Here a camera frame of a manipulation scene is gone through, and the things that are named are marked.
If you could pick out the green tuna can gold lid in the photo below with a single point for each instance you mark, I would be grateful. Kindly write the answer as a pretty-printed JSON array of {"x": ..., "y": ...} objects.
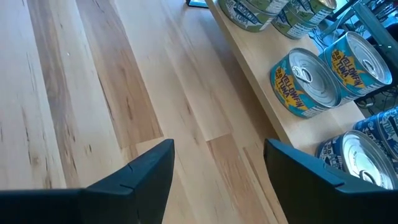
[{"x": 298, "y": 21}]

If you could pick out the dark blue albacore tuna can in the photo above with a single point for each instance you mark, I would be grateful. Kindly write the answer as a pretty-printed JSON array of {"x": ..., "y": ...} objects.
[
  {"x": 385, "y": 124},
  {"x": 357, "y": 158}
]

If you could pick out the green tuna can silver lid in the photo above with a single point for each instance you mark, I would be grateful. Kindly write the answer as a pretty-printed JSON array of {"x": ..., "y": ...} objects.
[{"x": 245, "y": 15}]

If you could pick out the black aluminium table frame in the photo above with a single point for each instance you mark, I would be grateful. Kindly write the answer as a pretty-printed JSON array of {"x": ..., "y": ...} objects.
[{"x": 373, "y": 18}]

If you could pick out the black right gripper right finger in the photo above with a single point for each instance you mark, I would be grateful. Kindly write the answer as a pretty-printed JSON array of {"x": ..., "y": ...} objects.
[{"x": 311, "y": 202}]

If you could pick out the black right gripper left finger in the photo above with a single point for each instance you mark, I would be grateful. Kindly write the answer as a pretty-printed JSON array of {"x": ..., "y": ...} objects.
[{"x": 109, "y": 205}]

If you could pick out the teal yellowfin tuna can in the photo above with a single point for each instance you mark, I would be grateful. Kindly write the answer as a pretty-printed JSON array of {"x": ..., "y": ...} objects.
[
  {"x": 367, "y": 59},
  {"x": 311, "y": 81}
]

